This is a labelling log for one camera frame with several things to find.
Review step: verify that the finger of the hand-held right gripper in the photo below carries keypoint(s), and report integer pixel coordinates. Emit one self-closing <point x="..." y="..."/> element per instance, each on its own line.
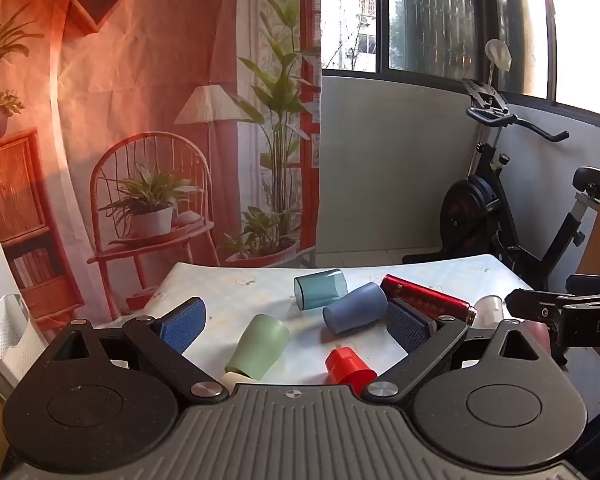
<point x="535" y="304"/>
<point x="592" y="284"/>

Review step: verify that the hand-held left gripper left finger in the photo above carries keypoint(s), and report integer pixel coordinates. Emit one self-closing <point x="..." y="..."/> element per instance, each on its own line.
<point x="182" y="329"/>

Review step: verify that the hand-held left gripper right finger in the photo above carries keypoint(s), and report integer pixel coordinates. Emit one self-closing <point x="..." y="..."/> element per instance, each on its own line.
<point x="409" y="329"/>

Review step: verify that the white cup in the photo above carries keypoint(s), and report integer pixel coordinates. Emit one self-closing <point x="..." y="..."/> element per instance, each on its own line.
<point x="489" y="310"/>

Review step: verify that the blue cup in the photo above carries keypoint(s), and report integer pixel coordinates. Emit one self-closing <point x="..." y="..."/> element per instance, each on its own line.
<point x="355" y="308"/>

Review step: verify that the red cup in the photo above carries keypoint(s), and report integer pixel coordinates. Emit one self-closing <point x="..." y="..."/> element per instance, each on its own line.
<point x="349" y="367"/>

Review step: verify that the cream cup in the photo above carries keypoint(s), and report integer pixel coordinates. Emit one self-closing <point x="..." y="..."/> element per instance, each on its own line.
<point x="237" y="380"/>

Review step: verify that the green cup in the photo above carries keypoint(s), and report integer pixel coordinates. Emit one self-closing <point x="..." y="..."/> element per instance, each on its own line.
<point x="259" y="347"/>

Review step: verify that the teal transparent cup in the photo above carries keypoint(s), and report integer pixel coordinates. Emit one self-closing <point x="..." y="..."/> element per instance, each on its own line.
<point x="320" y="288"/>

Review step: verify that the red metal bottle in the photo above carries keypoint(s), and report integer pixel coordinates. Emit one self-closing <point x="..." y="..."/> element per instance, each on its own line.
<point x="427" y="299"/>

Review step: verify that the black exercise bike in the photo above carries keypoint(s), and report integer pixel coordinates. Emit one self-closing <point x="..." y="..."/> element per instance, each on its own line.
<point x="467" y="210"/>

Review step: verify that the white plastic basket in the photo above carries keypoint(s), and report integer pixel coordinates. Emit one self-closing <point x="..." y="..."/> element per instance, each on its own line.
<point x="2" y="327"/>

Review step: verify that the printed wall tapestry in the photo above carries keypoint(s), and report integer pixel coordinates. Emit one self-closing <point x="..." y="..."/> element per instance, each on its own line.
<point x="155" y="85"/>

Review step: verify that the window with dark frame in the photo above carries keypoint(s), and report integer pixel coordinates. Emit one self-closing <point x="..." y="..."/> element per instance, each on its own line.
<point x="430" y="15"/>

